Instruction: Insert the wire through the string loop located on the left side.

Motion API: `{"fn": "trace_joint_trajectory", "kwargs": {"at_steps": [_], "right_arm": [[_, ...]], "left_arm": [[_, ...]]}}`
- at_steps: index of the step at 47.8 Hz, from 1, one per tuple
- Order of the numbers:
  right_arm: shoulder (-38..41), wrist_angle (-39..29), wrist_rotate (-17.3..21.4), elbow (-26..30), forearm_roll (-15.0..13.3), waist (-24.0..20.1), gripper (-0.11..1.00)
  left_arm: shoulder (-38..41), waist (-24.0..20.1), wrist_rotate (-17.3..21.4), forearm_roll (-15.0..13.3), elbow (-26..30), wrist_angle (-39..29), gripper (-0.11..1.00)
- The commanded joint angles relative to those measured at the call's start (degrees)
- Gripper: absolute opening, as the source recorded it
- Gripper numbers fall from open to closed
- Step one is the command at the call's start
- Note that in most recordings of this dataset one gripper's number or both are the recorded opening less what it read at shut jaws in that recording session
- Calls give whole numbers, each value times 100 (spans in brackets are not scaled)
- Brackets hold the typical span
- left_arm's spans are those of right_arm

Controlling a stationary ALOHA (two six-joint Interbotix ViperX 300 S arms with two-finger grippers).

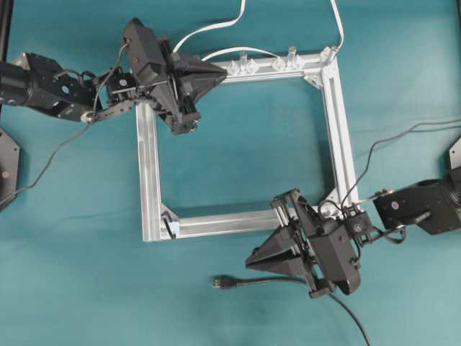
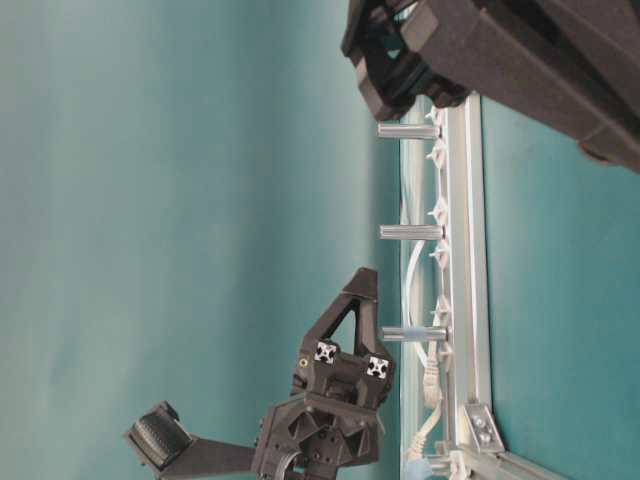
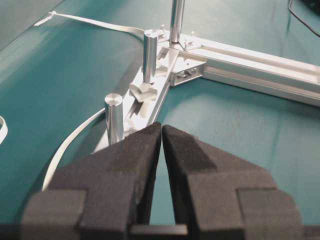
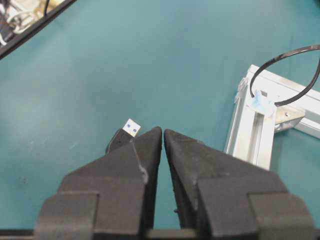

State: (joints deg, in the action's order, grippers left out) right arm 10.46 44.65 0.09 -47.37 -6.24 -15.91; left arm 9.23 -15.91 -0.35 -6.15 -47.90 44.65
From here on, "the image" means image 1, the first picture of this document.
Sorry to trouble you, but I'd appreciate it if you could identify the clear standoff post right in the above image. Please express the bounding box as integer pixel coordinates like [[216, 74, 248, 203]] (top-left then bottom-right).
[[286, 46, 297, 68]]

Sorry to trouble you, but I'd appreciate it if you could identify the black vertical rail left edge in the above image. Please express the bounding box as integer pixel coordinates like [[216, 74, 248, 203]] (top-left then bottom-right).
[[0, 0, 14, 61]]

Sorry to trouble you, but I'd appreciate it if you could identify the white flat ribbon cable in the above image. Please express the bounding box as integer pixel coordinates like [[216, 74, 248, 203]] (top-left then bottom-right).
[[171, 0, 346, 63]]

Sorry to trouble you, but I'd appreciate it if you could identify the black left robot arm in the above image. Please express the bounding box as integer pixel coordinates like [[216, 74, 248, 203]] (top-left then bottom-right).
[[1, 18, 228, 135]]

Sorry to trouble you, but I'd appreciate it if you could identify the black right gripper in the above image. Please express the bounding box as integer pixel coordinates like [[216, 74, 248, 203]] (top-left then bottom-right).
[[245, 189, 361, 298]]

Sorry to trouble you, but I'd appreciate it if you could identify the clear standoff post middle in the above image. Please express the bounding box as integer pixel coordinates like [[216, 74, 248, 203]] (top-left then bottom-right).
[[239, 51, 249, 74]]

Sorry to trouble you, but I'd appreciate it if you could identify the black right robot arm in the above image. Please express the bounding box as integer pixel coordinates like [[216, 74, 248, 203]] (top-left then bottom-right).
[[246, 169, 460, 298]]

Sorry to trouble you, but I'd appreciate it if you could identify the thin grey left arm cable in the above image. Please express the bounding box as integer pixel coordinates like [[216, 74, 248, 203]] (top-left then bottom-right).
[[0, 39, 130, 203]]

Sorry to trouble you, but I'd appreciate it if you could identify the clear standoff post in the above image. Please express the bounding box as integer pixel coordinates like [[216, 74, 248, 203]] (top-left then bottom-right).
[[286, 46, 297, 68], [239, 51, 249, 74]]

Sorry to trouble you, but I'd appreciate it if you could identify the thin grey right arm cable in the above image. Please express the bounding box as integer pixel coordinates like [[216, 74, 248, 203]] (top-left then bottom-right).
[[338, 120, 461, 217]]

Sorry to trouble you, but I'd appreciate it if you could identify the square aluminium extrusion frame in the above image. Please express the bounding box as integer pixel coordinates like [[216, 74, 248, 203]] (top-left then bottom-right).
[[135, 45, 360, 242]]

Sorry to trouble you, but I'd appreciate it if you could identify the black USB cable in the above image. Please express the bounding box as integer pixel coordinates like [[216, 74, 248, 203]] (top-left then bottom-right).
[[210, 274, 372, 346]]

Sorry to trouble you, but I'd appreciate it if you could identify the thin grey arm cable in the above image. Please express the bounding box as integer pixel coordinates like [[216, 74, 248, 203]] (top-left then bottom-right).
[[0, 39, 130, 203], [338, 120, 461, 217]]

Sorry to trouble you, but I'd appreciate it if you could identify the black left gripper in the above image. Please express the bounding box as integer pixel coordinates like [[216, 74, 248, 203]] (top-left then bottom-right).
[[122, 17, 228, 135]]

